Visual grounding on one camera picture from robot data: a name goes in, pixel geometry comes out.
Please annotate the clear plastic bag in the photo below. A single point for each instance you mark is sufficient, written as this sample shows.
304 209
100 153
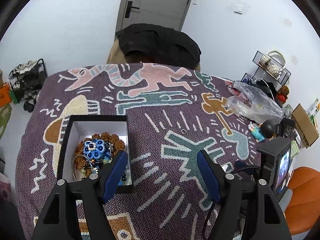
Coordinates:
252 103

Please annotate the brown plush toy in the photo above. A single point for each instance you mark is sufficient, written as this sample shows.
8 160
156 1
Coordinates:
282 94

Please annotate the white wall switch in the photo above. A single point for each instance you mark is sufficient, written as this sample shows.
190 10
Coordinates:
238 9

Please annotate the black door handle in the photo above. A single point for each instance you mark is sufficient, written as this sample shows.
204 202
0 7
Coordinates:
129 8

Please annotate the black jacket on chair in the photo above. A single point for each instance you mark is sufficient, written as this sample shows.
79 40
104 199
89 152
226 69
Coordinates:
160 42

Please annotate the orange chair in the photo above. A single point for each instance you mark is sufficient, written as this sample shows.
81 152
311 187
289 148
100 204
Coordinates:
303 209

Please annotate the orange paper bag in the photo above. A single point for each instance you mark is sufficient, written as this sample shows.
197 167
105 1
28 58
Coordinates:
5 95

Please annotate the black jewelry box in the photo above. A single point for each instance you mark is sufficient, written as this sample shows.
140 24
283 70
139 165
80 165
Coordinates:
73 165

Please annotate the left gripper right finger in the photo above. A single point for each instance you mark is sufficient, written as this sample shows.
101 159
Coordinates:
264 218

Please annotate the blue flower bead ornament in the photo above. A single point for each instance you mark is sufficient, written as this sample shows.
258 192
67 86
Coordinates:
94 149

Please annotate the purple patterned woven blanket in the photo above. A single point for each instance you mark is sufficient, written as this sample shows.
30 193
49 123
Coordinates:
172 113

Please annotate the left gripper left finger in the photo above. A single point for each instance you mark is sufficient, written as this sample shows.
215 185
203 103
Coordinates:
59 219

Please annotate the black wire basket shelf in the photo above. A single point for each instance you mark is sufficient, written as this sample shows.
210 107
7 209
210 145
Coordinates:
274 63

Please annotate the open cardboard box right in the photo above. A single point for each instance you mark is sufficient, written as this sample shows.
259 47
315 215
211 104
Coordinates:
306 129

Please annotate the green floor mat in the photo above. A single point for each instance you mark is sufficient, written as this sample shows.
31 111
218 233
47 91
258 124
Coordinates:
5 115

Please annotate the grey door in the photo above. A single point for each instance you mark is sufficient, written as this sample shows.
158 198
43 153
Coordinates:
167 13

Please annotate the black shoe rack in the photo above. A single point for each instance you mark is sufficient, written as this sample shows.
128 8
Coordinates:
27 79

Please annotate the black-haired boy figurine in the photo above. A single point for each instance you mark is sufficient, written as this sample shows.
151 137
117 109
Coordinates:
265 130

